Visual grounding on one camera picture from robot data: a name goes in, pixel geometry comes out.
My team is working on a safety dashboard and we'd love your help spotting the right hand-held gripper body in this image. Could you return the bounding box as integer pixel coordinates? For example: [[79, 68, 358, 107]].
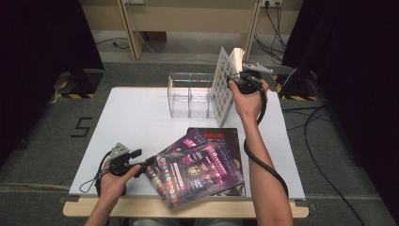
[[234, 61, 274, 95]]

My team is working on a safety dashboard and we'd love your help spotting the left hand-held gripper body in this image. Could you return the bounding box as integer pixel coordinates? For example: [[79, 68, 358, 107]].
[[107, 142, 139, 177]]

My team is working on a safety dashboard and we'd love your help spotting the white book with picture grid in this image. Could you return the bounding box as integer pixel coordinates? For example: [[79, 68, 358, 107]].
[[210, 46, 247, 128]]

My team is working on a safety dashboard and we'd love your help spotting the purple magazine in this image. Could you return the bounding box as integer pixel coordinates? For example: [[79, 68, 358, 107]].
[[145, 137, 246, 210], [155, 127, 209, 158]]

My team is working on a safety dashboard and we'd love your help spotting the black magazine with red cards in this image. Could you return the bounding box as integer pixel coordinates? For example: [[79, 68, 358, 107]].
[[186, 126, 247, 198]]

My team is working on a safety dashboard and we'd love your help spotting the clear acrylic book rack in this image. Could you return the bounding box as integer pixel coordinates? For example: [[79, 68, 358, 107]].
[[167, 73, 231, 120]]

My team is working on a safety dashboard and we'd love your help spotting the person's right hand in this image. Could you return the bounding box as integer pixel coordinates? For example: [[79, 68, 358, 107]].
[[228, 78, 270, 125]]

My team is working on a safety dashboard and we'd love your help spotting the person's left hand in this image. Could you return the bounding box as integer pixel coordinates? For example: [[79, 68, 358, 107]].
[[99, 160, 143, 204]]

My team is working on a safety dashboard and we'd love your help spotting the black stand base hazard tape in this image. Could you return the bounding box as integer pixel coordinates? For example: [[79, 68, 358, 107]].
[[272, 67, 319, 102], [56, 69, 104, 100]]

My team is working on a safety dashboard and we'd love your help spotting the beige wooden desk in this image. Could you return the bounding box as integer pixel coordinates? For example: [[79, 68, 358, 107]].
[[78, 0, 304, 62]]

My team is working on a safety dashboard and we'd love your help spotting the black curtain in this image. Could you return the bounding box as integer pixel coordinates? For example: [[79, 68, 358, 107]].
[[281, 0, 399, 224], [0, 0, 104, 168]]

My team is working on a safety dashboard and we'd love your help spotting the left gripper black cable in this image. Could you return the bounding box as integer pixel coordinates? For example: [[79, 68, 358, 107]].
[[93, 150, 115, 198]]

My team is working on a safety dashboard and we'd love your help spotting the thin grey cord loop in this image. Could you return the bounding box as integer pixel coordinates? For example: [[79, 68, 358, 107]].
[[78, 174, 104, 195]]

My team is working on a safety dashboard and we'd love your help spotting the bundle of black socket cables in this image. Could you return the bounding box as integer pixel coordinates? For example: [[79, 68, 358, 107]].
[[253, 1, 287, 65]]

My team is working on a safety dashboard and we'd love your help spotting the right gripper thick black cable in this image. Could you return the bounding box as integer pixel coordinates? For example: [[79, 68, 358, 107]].
[[243, 82, 290, 200]]

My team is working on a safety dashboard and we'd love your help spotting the long black floor cable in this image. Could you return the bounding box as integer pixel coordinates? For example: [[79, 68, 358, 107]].
[[303, 106, 366, 226]]

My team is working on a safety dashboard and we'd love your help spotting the black cable with plug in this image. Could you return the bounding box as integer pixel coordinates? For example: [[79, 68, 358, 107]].
[[93, 37, 130, 50]]

